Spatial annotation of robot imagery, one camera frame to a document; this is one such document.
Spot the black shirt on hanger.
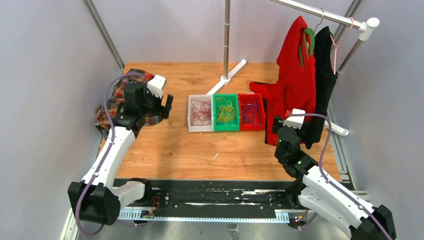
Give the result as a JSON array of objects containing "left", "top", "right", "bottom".
[{"left": 303, "top": 26, "right": 338, "bottom": 150}]

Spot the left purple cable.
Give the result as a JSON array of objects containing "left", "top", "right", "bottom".
[{"left": 74, "top": 73, "right": 153, "bottom": 237}]

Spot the yellow wire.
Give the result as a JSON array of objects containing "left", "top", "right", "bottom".
[{"left": 214, "top": 95, "right": 238, "bottom": 126}]

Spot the red plastic bin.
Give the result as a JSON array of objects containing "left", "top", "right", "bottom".
[{"left": 237, "top": 93, "right": 266, "bottom": 131}]

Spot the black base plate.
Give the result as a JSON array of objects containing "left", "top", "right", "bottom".
[{"left": 130, "top": 179, "right": 314, "bottom": 221}]

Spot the metal clothes rack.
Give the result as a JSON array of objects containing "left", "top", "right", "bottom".
[{"left": 187, "top": 0, "right": 380, "bottom": 132}]

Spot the green hanger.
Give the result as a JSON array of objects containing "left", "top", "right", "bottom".
[{"left": 298, "top": 28, "right": 315, "bottom": 67}]

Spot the green plastic bin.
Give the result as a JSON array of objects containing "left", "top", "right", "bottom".
[{"left": 212, "top": 93, "right": 240, "bottom": 132}]

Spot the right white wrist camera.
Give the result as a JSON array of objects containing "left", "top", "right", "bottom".
[{"left": 283, "top": 108, "right": 306, "bottom": 130}]

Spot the pink hanger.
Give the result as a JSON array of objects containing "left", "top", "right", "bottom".
[{"left": 330, "top": 17, "right": 355, "bottom": 75}]

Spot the plaid flannel shirt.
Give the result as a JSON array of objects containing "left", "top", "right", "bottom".
[{"left": 95, "top": 68, "right": 155, "bottom": 138}]

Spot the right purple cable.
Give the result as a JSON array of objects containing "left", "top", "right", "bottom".
[{"left": 288, "top": 113, "right": 393, "bottom": 240}]

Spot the purple wire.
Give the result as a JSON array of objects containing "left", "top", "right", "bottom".
[{"left": 240, "top": 99, "right": 264, "bottom": 127}]

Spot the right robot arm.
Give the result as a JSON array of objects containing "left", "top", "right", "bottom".
[{"left": 272, "top": 112, "right": 397, "bottom": 240}]

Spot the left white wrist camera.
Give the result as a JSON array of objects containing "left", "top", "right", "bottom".
[{"left": 147, "top": 74, "right": 167, "bottom": 99}]

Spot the aluminium frame rail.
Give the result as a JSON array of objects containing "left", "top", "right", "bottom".
[{"left": 82, "top": 0, "right": 125, "bottom": 72}]

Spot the purple cable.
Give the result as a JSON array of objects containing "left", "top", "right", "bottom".
[
  {"left": 74, "top": 73, "right": 153, "bottom": 237},
  {"left": 288, "top": 113, "right": 393, "bottom": 240}
]

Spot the red shirt on hanger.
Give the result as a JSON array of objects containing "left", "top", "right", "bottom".
[{"left": 249, "top": 16, "right": 316, "bottom": 146}]

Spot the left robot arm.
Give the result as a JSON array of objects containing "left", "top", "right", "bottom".
[{"left": 67, "top": 80, "right": 173, "bottom": 226}]

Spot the red wire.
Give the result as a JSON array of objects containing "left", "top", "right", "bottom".
[{"left": 189, "top": 97, "right": 213, "bottom": 127}]

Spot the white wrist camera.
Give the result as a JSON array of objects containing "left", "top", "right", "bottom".
[
  {"left": 283, "top": 108, "right": 306, "bottom": 130},
  {"left": 147, "top": 74, "right": 167, "bottom": 99}
]

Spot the white plastic bin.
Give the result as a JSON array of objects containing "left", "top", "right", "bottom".
[{"left": 187, "top": 94, "right": 215, "bottom": 133}]

